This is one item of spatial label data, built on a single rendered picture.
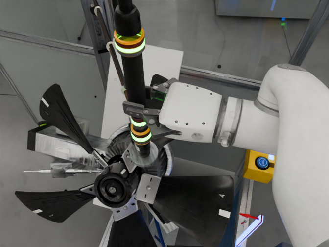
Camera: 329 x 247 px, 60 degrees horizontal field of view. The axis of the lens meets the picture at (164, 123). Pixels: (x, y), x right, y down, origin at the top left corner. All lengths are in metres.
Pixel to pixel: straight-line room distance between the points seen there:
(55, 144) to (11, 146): 1.54
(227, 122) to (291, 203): 0.18
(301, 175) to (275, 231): 1.87
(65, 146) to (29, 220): 1.27
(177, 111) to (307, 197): 0.25
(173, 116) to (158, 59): 0.56
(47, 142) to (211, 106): 0.77
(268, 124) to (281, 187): 0.14
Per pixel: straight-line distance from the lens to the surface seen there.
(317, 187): 0.35
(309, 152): 0.38
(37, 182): 2.40
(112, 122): 1.12
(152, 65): 1.03
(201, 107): 0.50
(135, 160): 0.69
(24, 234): 2.29
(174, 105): 0.50
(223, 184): 0.91
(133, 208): 1.00
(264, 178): 1.16
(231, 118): 0.48
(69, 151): 1.10
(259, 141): 0.49
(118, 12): 0.40
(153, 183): 0.92
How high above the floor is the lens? 2.04
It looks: 56 degrees down
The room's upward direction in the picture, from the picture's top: straight up
